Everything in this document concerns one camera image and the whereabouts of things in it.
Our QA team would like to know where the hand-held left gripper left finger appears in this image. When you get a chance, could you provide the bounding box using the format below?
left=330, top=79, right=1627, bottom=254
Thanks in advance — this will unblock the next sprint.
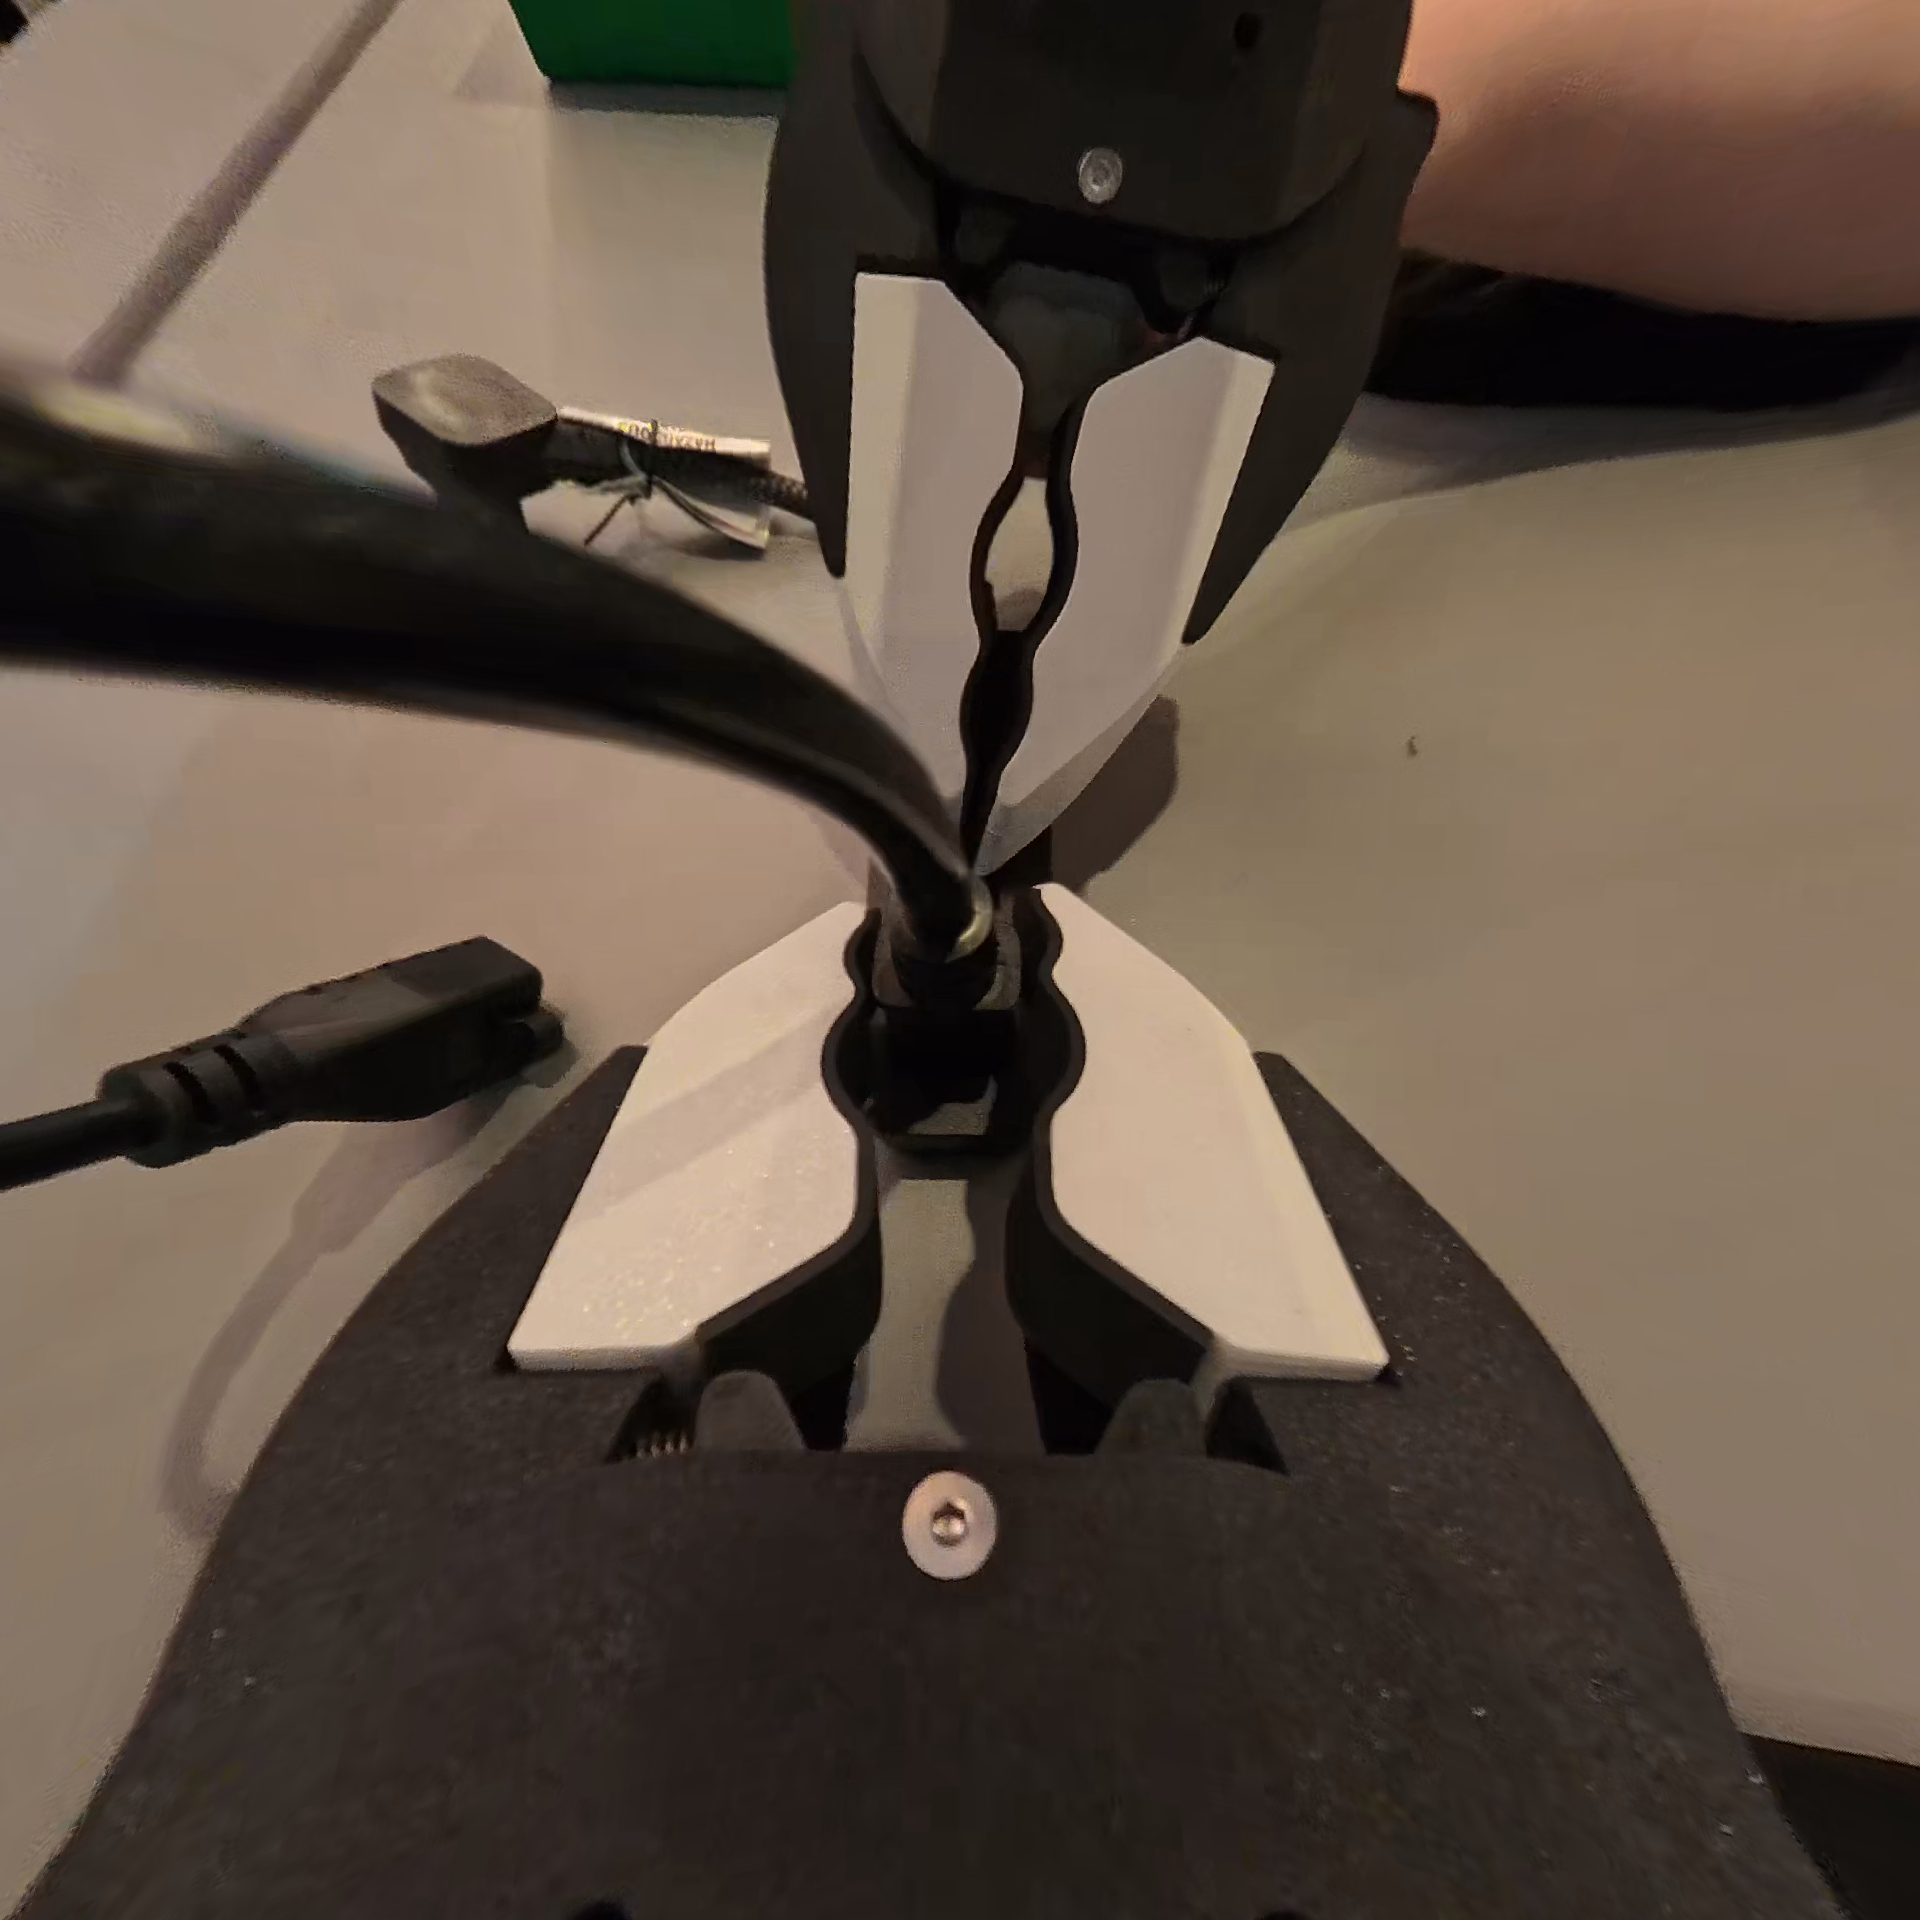
left=507, top=901, right=880, bottom=1375

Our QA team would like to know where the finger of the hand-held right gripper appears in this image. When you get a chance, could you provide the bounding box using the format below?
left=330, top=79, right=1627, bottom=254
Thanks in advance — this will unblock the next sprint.
left=834, top=267, right=1033, bottom=872
left=972, top=337, right=1273, bottom=888

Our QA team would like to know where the black braided cable with plug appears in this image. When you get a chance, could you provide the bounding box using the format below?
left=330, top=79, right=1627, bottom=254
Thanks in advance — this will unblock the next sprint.
left=371, top=353, right=819, bottom=552

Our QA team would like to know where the person's right forearm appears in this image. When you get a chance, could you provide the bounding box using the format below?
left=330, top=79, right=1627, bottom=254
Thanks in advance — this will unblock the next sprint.
left=1395, top=0, right=1920, bottom=325

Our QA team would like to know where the green plastic bin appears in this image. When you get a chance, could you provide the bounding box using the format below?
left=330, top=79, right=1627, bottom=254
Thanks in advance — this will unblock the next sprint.
left=507, top=0, right=797, bottom=89

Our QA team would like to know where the black power cord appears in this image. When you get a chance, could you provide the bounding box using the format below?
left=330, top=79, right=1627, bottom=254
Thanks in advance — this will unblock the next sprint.
left=0, top=346, right=1041, bottom=1197

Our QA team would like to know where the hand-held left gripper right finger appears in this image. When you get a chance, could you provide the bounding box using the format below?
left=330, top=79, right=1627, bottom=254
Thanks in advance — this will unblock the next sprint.
left=1029, top=881, right=1392, bottom=1384

